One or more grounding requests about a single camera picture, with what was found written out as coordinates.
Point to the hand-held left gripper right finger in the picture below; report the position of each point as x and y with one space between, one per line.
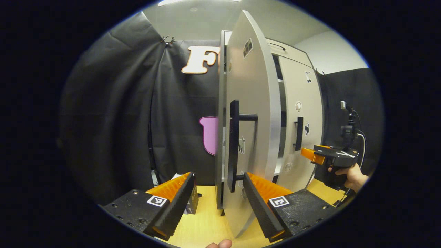
263 210

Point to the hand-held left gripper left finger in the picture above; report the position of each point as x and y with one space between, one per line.
174 206

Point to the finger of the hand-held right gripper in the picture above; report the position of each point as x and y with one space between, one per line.
313 155
324 146

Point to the white cabinet door black cat sticker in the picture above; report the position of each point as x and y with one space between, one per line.
303 93

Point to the white cabinet door camera sticker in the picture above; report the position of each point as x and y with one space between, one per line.
255 86

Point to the white grey cabinet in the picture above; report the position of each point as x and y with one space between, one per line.
219 103

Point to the white cabinet drawer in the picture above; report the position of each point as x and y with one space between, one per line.
293 53

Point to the dark book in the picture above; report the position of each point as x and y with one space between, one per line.
193 199

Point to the black backdrop cloth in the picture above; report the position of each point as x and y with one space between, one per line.
113 120

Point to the ceiling light panel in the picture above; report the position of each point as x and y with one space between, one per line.
193 2

